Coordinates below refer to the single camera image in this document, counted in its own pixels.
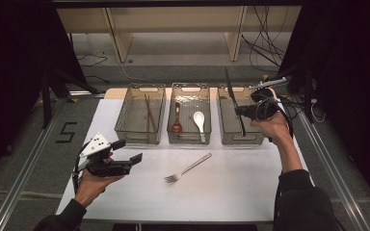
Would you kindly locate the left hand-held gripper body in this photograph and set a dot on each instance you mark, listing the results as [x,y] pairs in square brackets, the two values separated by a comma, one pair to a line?
[104,168]

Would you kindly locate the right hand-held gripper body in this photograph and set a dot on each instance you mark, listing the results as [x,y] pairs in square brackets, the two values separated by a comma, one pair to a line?
[265,110]

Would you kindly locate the transparent grey plastic bin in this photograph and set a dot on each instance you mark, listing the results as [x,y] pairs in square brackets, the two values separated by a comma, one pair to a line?
[188,106]
[135,115]
[226,125]

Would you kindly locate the metal table knife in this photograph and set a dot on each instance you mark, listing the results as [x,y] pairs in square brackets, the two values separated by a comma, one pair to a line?
[231,89]

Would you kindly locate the brown chopstick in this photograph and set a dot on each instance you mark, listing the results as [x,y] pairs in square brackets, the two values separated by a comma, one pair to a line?
[146,100]
[148,126]

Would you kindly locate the white ceramic spoon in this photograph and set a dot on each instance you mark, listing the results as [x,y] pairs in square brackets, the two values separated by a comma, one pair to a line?
[198,118]

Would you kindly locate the brown wooden spoon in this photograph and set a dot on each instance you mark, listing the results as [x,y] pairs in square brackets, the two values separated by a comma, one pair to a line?
[176,127]

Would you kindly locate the person's right hand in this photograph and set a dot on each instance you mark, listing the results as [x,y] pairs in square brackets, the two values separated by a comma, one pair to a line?
[274,128]

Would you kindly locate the person's left hand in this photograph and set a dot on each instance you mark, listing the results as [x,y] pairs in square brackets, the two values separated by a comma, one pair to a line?
[91,189]

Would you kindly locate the yellow tape piece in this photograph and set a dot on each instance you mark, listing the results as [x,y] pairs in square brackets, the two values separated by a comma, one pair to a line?
[74,100]
[265,77]

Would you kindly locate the black metal stand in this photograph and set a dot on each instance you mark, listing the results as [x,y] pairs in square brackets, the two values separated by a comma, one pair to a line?
[307,96]
[46,106]

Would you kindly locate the metal fork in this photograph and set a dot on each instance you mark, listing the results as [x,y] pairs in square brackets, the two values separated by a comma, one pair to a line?
[196,163]

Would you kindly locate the white table sheet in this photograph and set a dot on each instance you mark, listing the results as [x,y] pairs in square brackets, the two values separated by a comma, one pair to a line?
[221,199]

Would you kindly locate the black curtain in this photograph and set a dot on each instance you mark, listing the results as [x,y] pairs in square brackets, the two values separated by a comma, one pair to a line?
[359,80]
[6,64]

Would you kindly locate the light wooden desk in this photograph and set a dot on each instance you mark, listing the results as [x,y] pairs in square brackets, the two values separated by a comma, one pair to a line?
[173,19]

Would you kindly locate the short aluminium rail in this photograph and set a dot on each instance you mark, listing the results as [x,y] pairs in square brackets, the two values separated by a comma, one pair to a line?
[83,93]

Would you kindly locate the long aluminium floor rail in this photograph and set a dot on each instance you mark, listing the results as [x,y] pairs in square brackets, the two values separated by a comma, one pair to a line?
[334,173]
[22,183]

